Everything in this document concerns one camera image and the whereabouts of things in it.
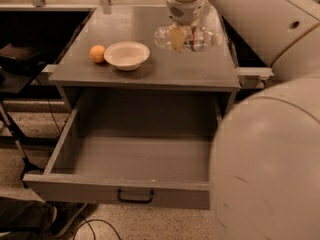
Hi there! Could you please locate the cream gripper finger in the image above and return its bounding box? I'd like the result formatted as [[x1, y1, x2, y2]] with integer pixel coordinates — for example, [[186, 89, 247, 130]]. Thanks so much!
[[169, 23, 188, 52]]

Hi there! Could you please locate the clear plastic water bottle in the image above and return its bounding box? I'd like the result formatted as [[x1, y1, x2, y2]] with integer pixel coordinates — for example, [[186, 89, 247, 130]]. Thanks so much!
[[154, 25, 223, 52]]

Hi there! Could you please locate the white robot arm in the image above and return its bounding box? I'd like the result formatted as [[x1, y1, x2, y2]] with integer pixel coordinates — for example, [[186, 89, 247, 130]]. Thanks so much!
[[167, 0, 320, 240]]

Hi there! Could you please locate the grey cabinet counter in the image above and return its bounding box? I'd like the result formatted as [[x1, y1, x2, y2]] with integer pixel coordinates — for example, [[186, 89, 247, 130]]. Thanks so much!
[[50, 6, 240, 116]]

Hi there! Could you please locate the grey open drawer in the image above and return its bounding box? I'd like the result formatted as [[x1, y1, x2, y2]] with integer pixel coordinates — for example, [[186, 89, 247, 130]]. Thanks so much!
[[24, 90, 220, 209]]

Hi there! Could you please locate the white bowl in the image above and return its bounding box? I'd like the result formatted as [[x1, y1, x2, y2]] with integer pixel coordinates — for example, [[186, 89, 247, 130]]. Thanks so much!
[[104, 41, 150, 71]]

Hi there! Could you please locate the orange fruit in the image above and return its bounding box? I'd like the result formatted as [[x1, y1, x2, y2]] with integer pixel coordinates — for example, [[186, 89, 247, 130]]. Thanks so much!
[[89, 45, 105, 63]]

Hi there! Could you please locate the black tripod stand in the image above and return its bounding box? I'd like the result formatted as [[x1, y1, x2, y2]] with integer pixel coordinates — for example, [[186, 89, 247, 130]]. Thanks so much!
[[0, 102, 43, 180]]

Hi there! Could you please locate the dark shoe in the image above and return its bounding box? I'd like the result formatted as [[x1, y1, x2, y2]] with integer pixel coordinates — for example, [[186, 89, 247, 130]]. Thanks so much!
[[49, 202, 87, 238]]

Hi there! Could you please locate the black drawer handle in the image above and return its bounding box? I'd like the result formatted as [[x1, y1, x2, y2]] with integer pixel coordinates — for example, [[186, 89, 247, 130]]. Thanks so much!
[[117, 189, 154, 205]]

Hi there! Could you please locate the black floor cable left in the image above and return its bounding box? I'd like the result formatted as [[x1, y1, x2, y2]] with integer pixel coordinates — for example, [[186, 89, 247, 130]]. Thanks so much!
[[71, 217, 122, 240]]

